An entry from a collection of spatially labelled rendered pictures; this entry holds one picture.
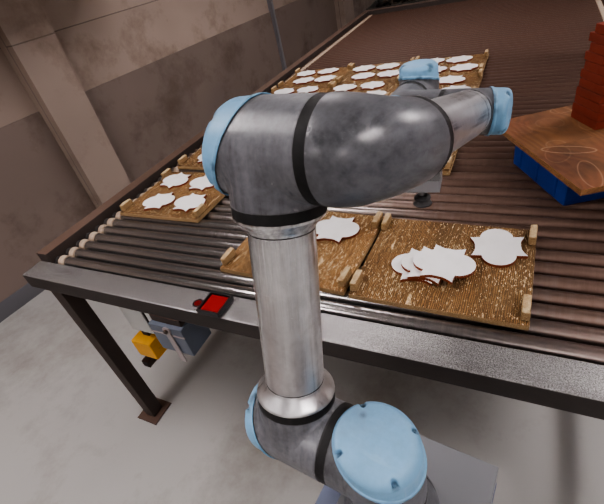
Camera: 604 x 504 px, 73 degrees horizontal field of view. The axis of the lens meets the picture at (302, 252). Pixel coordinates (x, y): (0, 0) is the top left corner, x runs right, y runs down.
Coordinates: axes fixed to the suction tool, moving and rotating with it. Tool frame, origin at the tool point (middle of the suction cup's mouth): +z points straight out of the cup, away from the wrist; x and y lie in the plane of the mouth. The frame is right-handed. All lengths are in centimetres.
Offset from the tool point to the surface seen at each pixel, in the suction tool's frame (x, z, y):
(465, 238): -11.1, 18.4, -9.7
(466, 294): 10.9, 18.4, -10.8
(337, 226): -13.5, 17.4, 27.6
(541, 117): -66, 8, -31
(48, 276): 17, 21, 127
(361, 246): -5.4, 18.4, 18.2
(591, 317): 12.7, 20.3, -35.7
